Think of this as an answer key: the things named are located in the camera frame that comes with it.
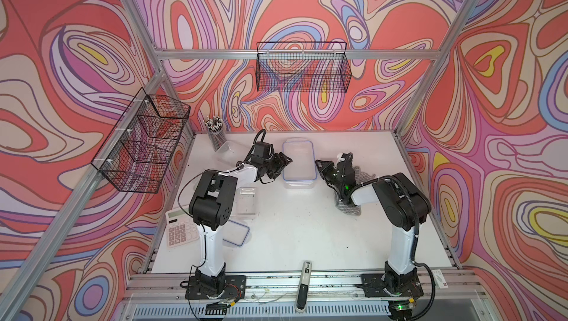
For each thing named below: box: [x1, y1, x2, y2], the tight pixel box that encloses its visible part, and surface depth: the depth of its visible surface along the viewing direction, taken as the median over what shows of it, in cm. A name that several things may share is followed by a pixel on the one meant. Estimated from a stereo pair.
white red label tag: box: [431, 269, 449, 290], surface depth 75 cm
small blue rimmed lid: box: [222, 219, 250, 247], surface depth 88 cm
